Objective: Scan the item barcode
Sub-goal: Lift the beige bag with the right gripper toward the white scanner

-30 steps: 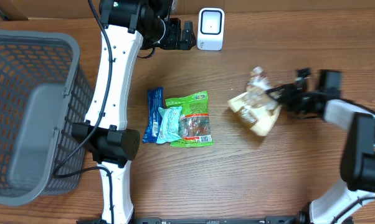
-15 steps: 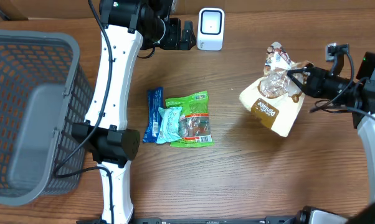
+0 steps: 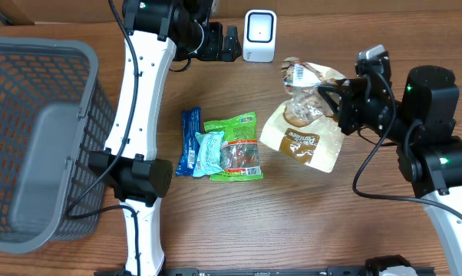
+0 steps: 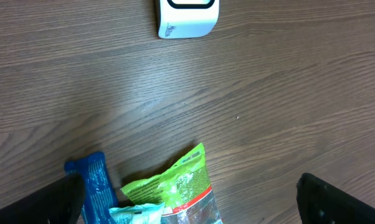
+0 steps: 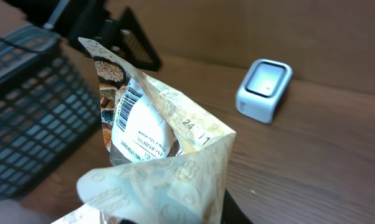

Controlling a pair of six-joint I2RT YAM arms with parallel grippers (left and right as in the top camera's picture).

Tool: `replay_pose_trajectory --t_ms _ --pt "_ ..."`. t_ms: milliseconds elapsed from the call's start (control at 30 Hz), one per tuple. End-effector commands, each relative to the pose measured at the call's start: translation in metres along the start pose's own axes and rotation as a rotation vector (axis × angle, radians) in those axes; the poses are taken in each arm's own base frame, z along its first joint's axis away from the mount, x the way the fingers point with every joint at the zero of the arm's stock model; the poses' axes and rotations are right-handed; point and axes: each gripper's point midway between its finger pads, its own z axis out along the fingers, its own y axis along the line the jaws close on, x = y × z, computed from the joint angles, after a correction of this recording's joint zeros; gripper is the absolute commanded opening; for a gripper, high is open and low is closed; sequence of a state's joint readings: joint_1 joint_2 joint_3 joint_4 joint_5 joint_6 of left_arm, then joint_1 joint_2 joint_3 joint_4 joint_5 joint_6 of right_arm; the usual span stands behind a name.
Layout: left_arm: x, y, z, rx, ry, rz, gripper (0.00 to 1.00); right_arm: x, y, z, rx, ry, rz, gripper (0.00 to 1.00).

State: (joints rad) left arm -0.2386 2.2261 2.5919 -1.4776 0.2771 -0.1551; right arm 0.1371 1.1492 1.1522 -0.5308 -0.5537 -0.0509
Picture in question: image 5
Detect grey plastic shopping basket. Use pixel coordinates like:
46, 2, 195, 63
0, 26, 100, 201

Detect beige cookie snack bag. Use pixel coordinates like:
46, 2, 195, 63
59, 38, 236, 223

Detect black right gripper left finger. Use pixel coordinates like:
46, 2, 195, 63
118, 219, 138, 224

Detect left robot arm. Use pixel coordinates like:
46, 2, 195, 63
5, 0, 162, 72

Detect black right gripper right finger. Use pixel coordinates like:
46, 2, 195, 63
220, 189, 254, 224

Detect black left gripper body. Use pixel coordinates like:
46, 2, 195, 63
44, 0, 125, 53

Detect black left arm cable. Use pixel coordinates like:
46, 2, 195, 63
0, 26, 51, 57

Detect white barcode scanner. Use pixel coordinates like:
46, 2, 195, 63
235, 58, 293, 124

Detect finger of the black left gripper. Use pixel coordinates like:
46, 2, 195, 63
114, 7, 162, 72

